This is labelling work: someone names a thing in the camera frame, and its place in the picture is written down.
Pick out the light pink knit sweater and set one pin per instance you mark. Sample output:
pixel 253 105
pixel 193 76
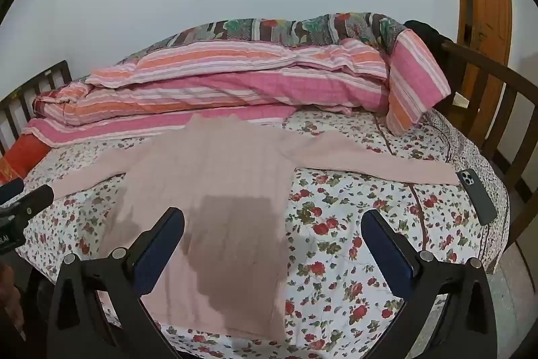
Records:
pixel 210 182

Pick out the green brown floral quilt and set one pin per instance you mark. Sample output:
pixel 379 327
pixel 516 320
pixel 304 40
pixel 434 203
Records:
pixel 294 29

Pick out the dark wooden slatted headboard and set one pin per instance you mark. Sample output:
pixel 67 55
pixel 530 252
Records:
pixel 25 90

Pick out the orange wooden door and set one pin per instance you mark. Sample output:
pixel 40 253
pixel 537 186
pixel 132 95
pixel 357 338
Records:
pixel 487 5

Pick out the dark grey smartphone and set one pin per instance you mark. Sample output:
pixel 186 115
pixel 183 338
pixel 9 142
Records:
pixel 477 197

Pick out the pink orange striped quilt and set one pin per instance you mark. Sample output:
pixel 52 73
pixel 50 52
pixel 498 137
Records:
pixel 235 90

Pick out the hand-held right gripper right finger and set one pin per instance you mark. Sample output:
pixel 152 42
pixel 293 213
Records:
pixel 389 254

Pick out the red pillow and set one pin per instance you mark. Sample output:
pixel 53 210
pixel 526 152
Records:
pixel 25 157

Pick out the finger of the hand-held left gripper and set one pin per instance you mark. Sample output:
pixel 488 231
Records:
pixel 35 199
pixel 11 190

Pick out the dark wooden bed footboard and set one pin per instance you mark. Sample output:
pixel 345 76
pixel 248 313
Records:
pixel 510 90

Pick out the white red floral bed sheet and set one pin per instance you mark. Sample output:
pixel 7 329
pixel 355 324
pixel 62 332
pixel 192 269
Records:
pixel 336 241

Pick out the black garment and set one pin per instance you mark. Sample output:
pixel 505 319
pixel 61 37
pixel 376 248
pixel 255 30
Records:
pixel 424 35

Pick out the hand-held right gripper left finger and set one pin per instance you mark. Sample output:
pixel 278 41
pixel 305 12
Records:
pixel 157 254

